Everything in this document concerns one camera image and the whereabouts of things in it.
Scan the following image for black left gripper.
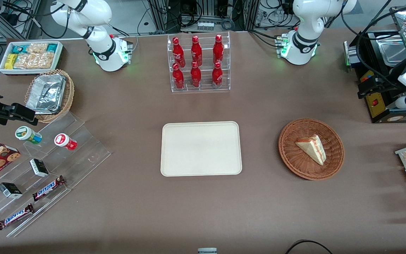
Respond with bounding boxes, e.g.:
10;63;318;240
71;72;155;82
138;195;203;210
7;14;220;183
358;75;401;100

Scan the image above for triangular sandwich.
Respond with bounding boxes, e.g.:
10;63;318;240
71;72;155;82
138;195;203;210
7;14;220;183
295;134;326;166

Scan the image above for light wicker basket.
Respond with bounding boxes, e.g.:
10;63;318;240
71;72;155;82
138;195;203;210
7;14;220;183
24;69;75;123

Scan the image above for round brown wicker basket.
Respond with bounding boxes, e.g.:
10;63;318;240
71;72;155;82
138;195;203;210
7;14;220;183
278;118;345;181

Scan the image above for beige plastic tray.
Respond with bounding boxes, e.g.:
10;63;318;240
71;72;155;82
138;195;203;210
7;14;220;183
160;121;243;177

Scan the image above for green lid yogurt cup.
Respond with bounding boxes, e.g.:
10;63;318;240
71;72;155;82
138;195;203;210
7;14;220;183
15;126;43;145

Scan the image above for black hot food display machine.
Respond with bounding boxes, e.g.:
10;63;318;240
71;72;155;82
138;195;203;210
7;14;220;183
343;5;406;124

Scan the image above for stacked aluminium foil trays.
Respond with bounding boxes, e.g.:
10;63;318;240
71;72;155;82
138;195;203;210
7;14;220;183
25;74;66;114

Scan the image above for steel food pan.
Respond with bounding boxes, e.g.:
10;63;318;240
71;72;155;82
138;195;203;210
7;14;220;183
379;41;406;67

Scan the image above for red lid yogurt cup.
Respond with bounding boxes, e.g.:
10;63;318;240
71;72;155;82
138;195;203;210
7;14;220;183
54;133;78;151

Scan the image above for white rectangular snack bin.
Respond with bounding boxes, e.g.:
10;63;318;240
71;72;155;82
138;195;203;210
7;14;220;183
0;41;64;76

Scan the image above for small black carton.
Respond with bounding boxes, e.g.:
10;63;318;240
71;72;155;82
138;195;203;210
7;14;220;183
0;182;23;199
29;158;49;177

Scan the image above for clear rice cracker bag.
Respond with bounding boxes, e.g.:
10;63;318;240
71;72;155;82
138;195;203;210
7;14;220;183
14;43;55;69

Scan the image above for yellow snack packet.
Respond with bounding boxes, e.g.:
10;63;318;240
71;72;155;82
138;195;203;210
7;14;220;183
5;53;18;70

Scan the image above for clear acrylic stepped stand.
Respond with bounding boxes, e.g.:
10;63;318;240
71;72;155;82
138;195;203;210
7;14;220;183
0;111;112;238

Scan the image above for snickers chocolate bar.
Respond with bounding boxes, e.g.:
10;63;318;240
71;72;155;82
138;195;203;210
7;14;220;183
32;175;66;202
0;203;35;231

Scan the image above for red cola bottle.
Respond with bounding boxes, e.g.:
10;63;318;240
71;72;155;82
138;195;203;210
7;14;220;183
212;61;223;87
172;63;185;90
213;34;224;65
172;37;186;68
190;61;202;88
191;35;203;67

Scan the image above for clear acrylic bottle rack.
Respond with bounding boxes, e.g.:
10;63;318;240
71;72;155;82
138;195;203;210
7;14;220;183
167;31;231;93

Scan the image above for white power strip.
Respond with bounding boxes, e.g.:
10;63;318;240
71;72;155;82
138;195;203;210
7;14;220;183
196;21;215;32

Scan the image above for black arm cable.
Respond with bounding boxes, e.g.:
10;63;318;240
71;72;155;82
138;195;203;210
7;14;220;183
340;0;406;90

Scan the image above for black floor cable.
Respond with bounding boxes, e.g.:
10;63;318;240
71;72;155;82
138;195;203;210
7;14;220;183
284;240;334;254

